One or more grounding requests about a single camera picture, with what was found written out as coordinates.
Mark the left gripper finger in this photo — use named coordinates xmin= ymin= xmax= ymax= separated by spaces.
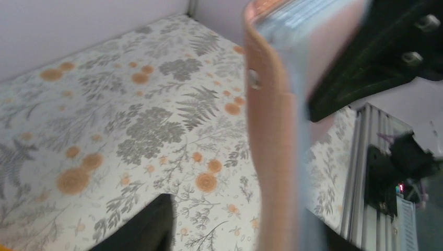
xmin=91 ymin=193 xmax=175 ymax=251

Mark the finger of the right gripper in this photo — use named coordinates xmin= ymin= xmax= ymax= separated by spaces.
xmin=308 ymin=1 xmax=442 ymax=122

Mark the tan leather card holder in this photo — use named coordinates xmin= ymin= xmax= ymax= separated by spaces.
xmin=243 ymin=1 xmax=370 ymax=250

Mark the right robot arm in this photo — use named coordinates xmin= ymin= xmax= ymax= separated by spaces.
xmin=309 ymin=1 xmax=442 ymax=215

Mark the floral table cloth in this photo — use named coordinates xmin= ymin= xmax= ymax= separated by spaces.
xmin=0 ymin=14 xmax=357 ymax=251

